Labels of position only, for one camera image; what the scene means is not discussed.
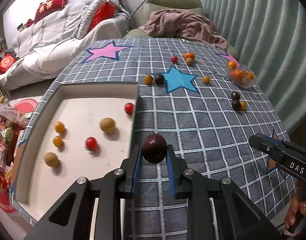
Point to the yellow cherry tomato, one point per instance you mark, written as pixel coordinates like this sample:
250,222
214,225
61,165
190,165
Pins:
58,141

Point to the small red cherry tomato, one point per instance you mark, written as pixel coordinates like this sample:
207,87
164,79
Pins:
128,108

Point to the red embroidered cushion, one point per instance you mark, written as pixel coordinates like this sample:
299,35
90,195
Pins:
47,7

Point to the orange tomato by plums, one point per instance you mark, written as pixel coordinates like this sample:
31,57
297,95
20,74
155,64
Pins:
148,79

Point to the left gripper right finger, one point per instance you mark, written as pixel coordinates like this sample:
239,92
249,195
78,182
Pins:
217,209

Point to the yellow tomato in tray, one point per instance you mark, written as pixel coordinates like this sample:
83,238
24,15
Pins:
59,127

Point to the pink crumpled blanket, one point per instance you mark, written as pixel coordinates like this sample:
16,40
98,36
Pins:
181,23

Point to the red round floor mat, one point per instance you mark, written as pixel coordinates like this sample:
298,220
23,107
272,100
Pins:
26,106

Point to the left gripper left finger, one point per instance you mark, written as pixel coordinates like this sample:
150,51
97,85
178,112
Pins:
91,205

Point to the far tan longan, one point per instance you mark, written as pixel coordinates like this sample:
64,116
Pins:
189,61

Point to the orange tomato near plums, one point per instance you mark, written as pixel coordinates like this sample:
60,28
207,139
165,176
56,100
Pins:
243,105

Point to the large red cherry tomato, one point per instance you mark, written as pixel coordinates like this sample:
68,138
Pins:
91,144

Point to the dark plum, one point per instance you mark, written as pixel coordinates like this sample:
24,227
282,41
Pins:
154,148
159,79
236,105
235,96

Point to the clear glass fruit bowl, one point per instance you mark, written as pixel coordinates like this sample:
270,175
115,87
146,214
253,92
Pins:
240,74

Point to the olive green armchair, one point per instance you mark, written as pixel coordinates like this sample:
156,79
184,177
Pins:
150,6

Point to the dark green white tray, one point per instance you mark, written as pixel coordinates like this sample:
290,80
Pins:
80,107

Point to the white covered sofa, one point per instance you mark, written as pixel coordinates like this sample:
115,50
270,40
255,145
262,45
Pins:
45,48

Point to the red cushion at sofa end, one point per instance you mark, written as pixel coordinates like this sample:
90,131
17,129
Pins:
6,63

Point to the far red cherry tomato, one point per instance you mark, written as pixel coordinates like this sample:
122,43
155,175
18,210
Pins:
174,59

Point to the yellow tomato right of star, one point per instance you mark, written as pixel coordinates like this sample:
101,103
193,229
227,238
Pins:
206,80

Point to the dark plum behind star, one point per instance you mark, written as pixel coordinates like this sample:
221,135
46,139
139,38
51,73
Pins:
159,79

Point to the pile of snack bags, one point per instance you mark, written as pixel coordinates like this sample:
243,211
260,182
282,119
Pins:
12,121

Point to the teal pleated curtain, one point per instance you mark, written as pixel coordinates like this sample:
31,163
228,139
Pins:
270,38

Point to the tan longan fruit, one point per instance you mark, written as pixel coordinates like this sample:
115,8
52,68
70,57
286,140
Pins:
51,159
107,125

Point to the far orange tangerine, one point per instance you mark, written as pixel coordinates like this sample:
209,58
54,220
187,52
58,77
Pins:
189,55

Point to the red pillow on sofa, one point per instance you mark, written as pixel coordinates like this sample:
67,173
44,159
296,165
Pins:
106,11

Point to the grey plaid star tablecloth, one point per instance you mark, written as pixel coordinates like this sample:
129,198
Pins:
196,119

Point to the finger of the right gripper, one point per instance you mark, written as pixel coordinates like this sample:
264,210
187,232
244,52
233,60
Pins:
275,151
282,142

